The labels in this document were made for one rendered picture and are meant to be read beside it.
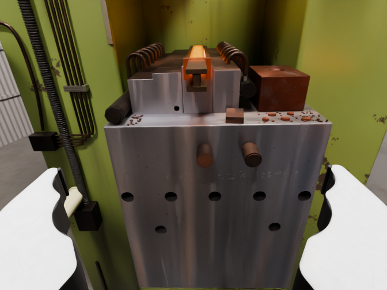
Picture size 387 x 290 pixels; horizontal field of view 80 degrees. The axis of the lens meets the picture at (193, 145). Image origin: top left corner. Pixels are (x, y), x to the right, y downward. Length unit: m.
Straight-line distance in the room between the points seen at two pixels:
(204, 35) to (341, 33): 0.44
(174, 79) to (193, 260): 0.41
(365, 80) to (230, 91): 0.36
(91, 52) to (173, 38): 0.37
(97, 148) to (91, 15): 0.32
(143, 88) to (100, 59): 0.19
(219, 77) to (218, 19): 0.49
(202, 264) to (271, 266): 0.16
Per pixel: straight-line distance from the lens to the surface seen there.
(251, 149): 0.38
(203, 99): 0.43
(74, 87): 0.63
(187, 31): 0.90
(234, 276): 0.66
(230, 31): 0.90
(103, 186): 0.76
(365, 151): 0.78
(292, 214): 0.53
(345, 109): 0.69
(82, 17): 0.61
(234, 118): 0.39
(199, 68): 0.32
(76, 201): 0.75
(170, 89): 0.43
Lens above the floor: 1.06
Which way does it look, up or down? 27 degrees down
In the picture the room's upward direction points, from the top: 2 degrees counter-clockwise
